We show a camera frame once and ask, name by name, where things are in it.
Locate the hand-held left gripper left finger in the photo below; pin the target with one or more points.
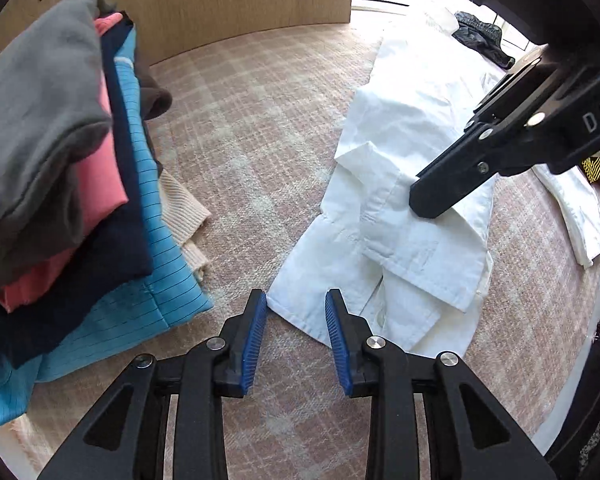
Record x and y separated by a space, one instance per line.
252 345

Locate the grey sweatshirt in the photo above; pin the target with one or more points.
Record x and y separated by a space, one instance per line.
35 110

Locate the pink plaid cloth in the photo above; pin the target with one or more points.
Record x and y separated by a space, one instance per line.
260 135

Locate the black pants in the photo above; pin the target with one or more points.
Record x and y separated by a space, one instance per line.
480 35

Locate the navy folded garment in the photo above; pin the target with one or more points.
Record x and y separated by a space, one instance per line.
95 260

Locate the white shirt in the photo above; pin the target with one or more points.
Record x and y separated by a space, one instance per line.
420 110

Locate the dark brown folded garment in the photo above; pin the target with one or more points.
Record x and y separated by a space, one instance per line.
155 97

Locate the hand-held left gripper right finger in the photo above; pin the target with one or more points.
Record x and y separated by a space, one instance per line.
337 345

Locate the stack of folded clothes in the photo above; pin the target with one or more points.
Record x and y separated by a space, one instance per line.
150 220

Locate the pink folded garment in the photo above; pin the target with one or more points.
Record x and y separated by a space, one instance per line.
100 180

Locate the beige knit sweater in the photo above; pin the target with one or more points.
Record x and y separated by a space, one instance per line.
180 205

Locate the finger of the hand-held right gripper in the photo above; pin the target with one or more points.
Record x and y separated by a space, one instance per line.
455 180
525 92

